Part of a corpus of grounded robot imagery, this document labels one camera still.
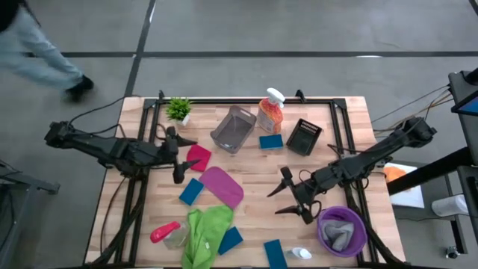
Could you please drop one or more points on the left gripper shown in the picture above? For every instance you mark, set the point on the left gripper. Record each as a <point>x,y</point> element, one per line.
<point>170,155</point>

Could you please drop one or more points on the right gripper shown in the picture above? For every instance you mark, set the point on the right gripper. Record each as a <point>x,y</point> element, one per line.
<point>308,192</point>

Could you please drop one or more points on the blue sponge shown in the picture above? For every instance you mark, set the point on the blue sponge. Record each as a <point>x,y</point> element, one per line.
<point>191,191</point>
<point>231,240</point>
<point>275,254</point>
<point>271,142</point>

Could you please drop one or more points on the magenta felt cloth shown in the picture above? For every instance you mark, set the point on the magenta felt cloth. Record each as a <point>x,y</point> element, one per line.
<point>222,187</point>

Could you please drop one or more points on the translucent grey plastic basket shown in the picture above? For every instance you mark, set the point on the translucent grey plastic basket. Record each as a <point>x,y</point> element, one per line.
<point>233,130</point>

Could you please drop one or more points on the small clear bottle white cap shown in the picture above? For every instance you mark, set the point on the small clear bottle white cap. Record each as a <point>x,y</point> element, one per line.
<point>301,253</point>

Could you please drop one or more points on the grey cloth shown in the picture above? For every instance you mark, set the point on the grey cloth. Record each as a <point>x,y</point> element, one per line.
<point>338,233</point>

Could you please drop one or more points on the clear spray bottle red trigger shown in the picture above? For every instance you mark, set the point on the clear spray bottle red trigger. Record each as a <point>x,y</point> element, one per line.
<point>164,231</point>

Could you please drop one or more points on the purple plastic bucket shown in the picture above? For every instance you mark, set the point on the purple plastic bucket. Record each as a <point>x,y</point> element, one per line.
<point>360,239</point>

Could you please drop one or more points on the green microfiber cloth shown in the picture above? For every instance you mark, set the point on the green microfiber cloth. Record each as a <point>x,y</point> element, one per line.
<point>205,235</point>

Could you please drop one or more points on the orange spray bottle white trigger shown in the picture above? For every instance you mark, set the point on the orange spray bottle white trigger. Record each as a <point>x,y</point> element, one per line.
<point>269,116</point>

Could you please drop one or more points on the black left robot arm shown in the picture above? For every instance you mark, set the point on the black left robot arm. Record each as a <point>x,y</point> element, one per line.
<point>112,149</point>

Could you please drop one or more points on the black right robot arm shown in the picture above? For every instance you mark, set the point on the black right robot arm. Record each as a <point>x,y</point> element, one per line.
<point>373,158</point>

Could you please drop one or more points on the green plant in white pot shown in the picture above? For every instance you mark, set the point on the green plant in white pot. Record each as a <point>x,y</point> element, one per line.
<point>178,108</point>

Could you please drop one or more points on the small black plastic basket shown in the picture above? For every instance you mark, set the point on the small black plastic basket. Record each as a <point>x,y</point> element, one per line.
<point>300,138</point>

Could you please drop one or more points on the orange object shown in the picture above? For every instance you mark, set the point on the orange object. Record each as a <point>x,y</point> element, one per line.
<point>396,174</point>

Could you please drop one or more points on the white sheet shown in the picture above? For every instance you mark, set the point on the white sheet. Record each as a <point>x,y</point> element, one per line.
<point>409,198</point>

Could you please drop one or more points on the black stand beam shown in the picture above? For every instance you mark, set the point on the black stand beam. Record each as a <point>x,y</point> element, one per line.
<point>429,172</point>

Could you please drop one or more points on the grey metal table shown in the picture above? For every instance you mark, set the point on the grey metal table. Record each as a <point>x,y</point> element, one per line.
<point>30,183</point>

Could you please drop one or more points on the white roll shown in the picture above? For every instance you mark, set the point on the white roll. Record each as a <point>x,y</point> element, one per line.
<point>450,206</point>

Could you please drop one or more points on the black caster wheel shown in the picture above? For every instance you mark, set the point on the black caster wheel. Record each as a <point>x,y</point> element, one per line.
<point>452,252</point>

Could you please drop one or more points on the person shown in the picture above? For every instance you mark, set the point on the person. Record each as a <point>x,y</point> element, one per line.
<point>37,56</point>

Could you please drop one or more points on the blue screen tablet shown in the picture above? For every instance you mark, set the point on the blue screen tablet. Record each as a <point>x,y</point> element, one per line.
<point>471,106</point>

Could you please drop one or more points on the black equipment cart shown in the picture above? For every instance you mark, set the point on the black equipment cart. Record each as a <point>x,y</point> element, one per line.
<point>461,84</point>

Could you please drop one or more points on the black aluminium table frame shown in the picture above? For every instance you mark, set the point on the black aluminium table frame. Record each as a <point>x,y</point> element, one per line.
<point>242,101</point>

